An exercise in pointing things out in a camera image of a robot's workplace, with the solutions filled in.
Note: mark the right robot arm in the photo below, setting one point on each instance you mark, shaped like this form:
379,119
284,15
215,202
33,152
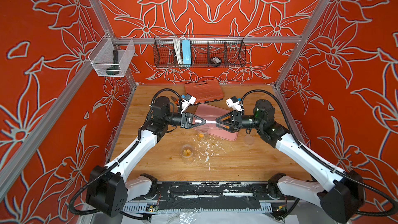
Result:
339,193

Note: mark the clear cookie jar front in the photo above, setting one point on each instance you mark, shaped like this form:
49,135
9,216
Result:
187,154

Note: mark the orange tool case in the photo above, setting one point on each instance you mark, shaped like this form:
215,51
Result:
205,91

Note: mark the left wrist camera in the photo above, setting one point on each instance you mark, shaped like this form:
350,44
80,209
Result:
187,100

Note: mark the small black box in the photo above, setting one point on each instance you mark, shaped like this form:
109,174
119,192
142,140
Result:
215,61

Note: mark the light blue box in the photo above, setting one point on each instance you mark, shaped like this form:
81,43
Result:
186,52

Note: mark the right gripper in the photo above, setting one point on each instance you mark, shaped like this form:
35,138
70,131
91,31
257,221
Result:
235,122

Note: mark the dark green brush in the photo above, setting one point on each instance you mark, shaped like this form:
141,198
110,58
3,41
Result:
114,68

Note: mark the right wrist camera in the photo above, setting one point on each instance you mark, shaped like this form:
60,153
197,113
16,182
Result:
235,104

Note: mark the clear acrylic wall box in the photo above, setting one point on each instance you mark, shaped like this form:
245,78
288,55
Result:
101,56

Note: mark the pink plastic tray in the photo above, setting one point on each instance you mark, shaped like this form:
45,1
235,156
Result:
209,112

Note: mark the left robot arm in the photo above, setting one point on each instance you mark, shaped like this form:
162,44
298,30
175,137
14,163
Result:
107,191

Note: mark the black wire wall basket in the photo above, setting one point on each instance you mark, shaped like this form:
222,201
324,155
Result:
167,51

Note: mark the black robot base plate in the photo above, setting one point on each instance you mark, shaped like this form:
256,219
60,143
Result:
211,196

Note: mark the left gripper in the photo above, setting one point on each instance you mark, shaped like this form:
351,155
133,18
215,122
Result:
186,124

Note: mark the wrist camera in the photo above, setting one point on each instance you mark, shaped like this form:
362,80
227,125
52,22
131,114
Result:
187,100
235,104

